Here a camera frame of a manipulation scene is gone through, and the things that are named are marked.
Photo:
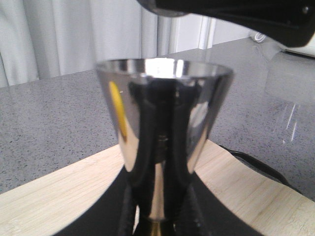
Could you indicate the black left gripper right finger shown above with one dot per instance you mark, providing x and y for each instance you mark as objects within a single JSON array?
[{"x": 188, "y": 220}]

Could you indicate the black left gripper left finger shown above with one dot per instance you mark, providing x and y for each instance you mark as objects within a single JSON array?
[{"x": 128, "y": 222}]

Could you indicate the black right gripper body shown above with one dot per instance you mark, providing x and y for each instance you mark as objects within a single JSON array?
[{"x": 289, "y": 22}]

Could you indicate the clear glass beaker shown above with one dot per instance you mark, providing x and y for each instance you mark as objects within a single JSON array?
[{"x": 290, "y": 86}]

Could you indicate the steel double jigger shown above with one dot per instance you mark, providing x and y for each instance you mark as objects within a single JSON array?
[{"x": 163, "y": 110}]

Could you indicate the white appliance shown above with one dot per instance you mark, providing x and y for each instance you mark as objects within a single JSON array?
[{"x": 306, "y": 50}]

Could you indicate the wooden cutting board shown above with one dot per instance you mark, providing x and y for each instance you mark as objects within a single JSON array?
[{"x": 49, "y": 203}]

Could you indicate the grey curtain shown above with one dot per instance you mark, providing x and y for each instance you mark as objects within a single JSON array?
[{"x": 42, "y": 39}]

